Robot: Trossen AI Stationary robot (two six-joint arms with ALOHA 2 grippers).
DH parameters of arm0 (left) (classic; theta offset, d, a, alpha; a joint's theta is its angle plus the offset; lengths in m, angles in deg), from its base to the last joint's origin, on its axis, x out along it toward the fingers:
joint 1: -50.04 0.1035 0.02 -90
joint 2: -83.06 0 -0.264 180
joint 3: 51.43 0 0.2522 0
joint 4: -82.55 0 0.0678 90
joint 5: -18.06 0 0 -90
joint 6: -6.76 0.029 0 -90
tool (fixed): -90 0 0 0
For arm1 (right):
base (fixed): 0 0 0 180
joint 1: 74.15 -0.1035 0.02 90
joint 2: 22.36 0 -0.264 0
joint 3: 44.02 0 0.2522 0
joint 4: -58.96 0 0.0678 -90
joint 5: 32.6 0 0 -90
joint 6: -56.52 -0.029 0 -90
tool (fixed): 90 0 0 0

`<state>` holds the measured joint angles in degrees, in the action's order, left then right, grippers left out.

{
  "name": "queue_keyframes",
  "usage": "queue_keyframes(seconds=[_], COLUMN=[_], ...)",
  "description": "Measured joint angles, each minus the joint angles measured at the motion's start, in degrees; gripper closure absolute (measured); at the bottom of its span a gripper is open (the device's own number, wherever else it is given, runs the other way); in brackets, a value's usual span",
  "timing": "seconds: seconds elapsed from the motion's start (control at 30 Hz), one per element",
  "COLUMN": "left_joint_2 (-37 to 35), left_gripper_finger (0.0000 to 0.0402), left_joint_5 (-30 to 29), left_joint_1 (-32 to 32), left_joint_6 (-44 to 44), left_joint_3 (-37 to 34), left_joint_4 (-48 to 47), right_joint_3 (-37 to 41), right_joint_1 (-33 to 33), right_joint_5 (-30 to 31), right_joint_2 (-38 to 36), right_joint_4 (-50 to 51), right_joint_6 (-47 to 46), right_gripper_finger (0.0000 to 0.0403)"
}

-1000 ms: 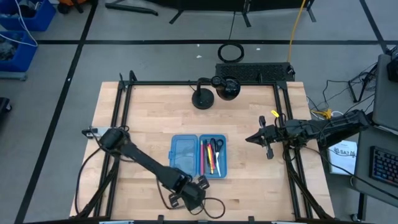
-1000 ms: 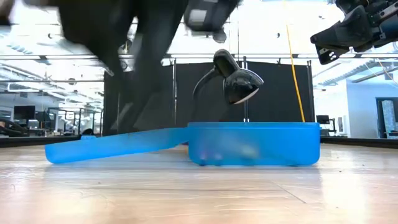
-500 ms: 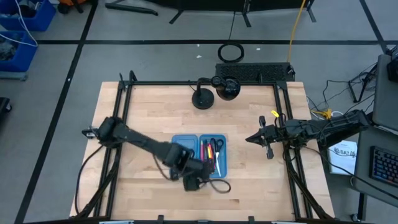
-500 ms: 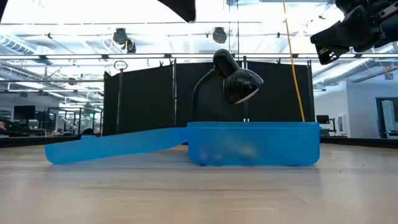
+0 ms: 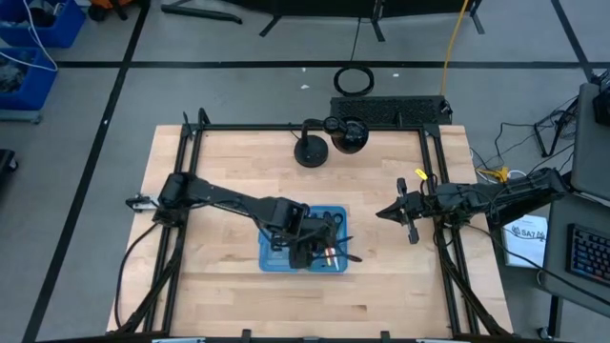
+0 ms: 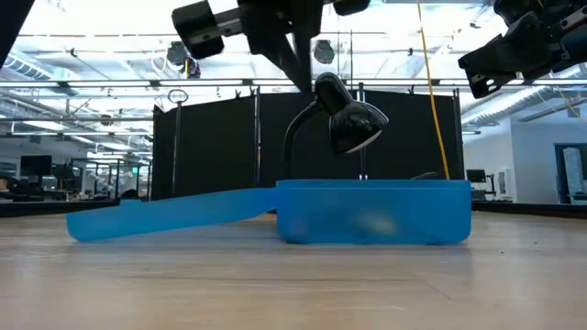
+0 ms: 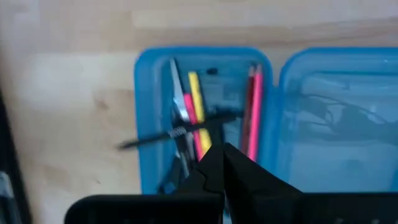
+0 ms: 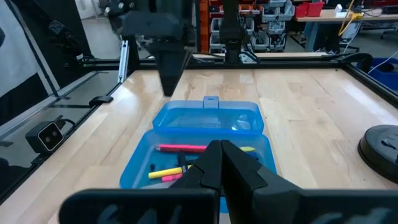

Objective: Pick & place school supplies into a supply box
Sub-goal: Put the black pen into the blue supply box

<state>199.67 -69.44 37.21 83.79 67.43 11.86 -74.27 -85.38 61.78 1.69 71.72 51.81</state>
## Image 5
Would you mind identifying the black partition screen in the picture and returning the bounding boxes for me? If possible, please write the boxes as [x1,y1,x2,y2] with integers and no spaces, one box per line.
[223,0,486,43]

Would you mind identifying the yellow plug connector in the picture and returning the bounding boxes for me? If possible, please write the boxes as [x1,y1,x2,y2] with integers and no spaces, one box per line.
[476,166,510,185]

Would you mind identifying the black coiled cable ring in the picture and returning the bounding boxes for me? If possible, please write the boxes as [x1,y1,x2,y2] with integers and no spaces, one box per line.
[333,65,376,97]

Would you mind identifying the white cable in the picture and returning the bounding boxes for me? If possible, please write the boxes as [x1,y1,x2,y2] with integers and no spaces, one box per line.
[0,0,59,73]

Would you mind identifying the black floor pole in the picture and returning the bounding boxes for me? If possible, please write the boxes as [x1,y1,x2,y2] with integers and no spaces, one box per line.
[160,3,243,25]

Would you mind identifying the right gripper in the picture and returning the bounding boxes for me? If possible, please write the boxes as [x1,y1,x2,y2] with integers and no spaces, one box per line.
[376,178,437,245]

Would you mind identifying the black perforated metal plate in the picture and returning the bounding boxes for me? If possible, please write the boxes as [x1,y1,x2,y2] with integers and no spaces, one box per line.
[329,94,453,128]

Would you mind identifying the black floor cables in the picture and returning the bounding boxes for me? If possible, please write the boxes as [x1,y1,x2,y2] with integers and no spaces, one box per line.
[469,94,579,192]

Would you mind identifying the white paper manual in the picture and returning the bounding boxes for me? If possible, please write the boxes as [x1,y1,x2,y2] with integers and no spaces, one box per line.
[502,213,549,269]

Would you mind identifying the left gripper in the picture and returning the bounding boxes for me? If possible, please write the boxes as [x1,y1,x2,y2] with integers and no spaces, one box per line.
[288,216,364,269]

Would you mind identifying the blue storage bin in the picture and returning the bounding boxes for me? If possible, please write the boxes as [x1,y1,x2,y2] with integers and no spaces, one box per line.
[0,0,87,49]
[0,46,58,111]

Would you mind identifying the yellow cable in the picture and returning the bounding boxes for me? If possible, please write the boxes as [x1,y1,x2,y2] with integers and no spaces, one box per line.
[438,0,471,96]

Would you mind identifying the black gooseneck desk lamp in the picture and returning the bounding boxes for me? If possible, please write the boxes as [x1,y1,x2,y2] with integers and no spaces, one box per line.
[294,115,371,169]

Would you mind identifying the black base cable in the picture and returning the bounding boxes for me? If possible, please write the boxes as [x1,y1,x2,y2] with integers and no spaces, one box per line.
[113,221,161,330]

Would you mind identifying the grey desk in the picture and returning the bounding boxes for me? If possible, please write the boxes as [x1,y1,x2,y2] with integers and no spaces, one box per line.
[538,193,610,306]

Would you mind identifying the translucent blue supply box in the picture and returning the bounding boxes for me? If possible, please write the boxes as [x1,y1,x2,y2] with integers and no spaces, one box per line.
[258,205,349,274]

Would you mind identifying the silver base bracket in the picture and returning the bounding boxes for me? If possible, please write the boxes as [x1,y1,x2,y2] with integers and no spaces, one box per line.
[126,192,161,213]

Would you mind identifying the black keyboard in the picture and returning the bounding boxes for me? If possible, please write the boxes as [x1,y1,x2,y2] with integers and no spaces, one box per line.
[565,223,610,287]

